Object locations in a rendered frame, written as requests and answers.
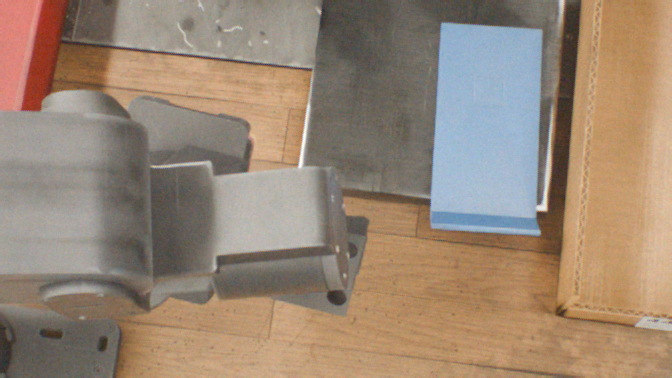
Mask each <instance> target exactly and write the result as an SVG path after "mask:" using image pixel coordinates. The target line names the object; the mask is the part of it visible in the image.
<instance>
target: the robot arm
mask: <svg viewBox="0 0 672 378"><path fill-rule="evenodd" d="M251 129H252V127H250V124H249V123H248V122H247V121H246V120H244V119H241V118H237V117H233V115H230V116H229V114H225V113H220V112H219V113H218V114H214V113H209V112H205V111H201V110H196V109H192V108H188V107H184V106H180V105H176V104H172V103H170V101H169V100H166V99H162V98H158V97H154V96H150V95H146V94H143V95H139V96H138V97H135V98H134V99H132V100H131V101H130V102H129V103H128V106H127V111H126V110H125V108H124V107H123V106H122V105H121V104H120V103H119V102H118V101H117V100H116V98H114V97H113V96H111V95H109V94H107V93H104V92H100V91H95V90H84V89H75V90H65V91H58V92H55V93H52V94H49V95H47V96H46V97H45V98H43V100H42V103H41V112H28V111H0V304H38V303H39V305H41V306H43V307H45V308H47V309H49V310H51V311H48V310H40V309H32V308H24V307H16V306H8V305H0V378H115V374H116V368H117V362H118V356H119V351H120V345H121V339H122V330H121V328H120V326H119V325H118V324H117V323H116V322H115V321H114V320H112V319H110V318H109V317H120V316H133V315H142V314H151V310H153V309H155V308H157V307H158V306H160V305H161V304H163V303H164V302H165V301H166V300H167V299H168V298H169V297H171V298H175V299H179V300H183V301H187V302H191V303H196V304H200V305H204V304H206V303H207V302H209V301H210V300H211V299H212V298H213V296H214V294H215V293H216V295H217V297H218V298H219V299H220V300H221V301H224V300H235V299H246V298H258V297H266V298H270V299H274V300H278V301H282V302H286V303H290V304H294V305H299V306H304V307H308V308H312V309H316V310H320V311H324V312H328V313H332V314H336V315H340V316H344V317H346V313H347V309H348V305H349V301H350V297H352V293H353V289H354V285H355V280H356V276H357V275H359V273H360V269H361V264H362V260H363V256H364V252H365V248H366V244H367V239H368V235H366V234H367V230H368V226H369V221H370V220H368V219H367V218H365V216H355V215H347V214H346V213H345V205H344V203H343V197H342V191H341V186H340V181H339V177H338V174H337V171H336V169H335V166H329V167H320V166H300V167H291V169H281V170H272V171H262V172H251V173H248V171H249V166H250V161H251V156H253V152H254V147H255V142H254V138H251V137H250V136H248V135H249V131H250V130H251ZM47 330H48V331H57V332H64V336H63V337H62V338H60V339H58V338H49V337H43V333H44V332H45V331H47ZM104 338H108V342H107V348H106V351H105V352H102V353H101V352H100V349H101V344H102V340H103V339H104Z"/></svg>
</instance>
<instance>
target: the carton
mask: <svg viewBox="0 0 672 378"><path fill-rule="evenodd" d="M555 315H556V316H560V317H568V318H576V319H584V320H592V321H600V322H608V323H617V324H626V325H634V326H635V327H643V328H651V329H659V330H667V331H672V0H581V2H580V14H579V27H578V40H577V52H576V64H575V76H574V89H573V101H572V114H571V126H570V138H569V151H568V163H567V176H566V188H565V200H564V213H563V226H562V238H561V250H560V262H559V275H558V288H557V300H556V312H555Z"/></svg>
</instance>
